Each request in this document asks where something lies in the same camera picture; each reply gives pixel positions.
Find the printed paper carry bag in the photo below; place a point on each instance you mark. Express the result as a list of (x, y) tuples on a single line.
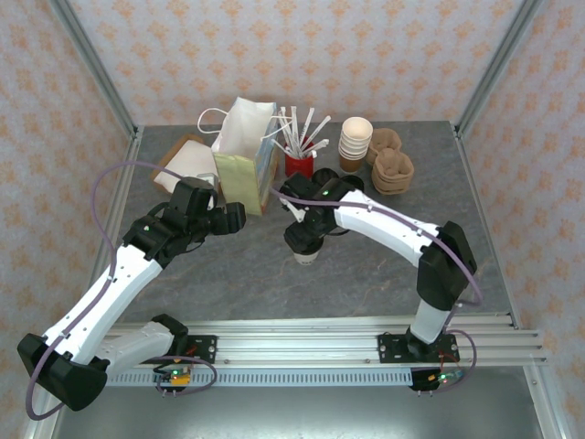
[(242, 183)]

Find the black plastic cup lid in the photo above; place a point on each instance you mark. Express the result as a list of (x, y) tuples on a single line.
[(305, 250)]

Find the white paper coffee cup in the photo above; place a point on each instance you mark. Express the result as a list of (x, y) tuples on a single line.
[(306, 259)]

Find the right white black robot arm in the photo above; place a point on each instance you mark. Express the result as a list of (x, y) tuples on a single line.
[(388, 224)]

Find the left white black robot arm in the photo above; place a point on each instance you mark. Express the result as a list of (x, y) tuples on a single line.
[(100, 302)]

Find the stack of black lids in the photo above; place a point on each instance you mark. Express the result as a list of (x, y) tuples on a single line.
[(326, 174)]

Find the red straw holder cup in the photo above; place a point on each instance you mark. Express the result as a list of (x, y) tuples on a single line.
[(299, 167)]

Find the white wrapped straw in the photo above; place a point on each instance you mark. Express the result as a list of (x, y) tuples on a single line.
[(320, 128), (281, 147), (295, 128), (308, 125), (285, 125), (317, 145)]

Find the brown napkin box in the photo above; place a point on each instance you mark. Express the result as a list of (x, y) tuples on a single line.
[(183, 138)]

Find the brown pulp carrier stack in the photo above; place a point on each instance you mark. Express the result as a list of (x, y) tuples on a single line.
[(393, 174), (386, 139)]

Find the stack of paper cups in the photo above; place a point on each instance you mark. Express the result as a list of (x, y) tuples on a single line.
[(355, 130)]

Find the grey metal panel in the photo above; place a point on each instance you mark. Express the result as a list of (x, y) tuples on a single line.
[(292, 416)]

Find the aluminium table side rail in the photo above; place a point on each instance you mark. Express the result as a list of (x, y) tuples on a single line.
[(476, 183), (135, 142)]

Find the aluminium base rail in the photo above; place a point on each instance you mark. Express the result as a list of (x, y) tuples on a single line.
[(297, 343)]

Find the aluminium frame post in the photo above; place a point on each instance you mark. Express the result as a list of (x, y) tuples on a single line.
[(497, 68), (97, 68)]

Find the aluminium frame leg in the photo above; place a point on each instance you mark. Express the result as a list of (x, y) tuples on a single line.
[(39, 425), (544, 407)]

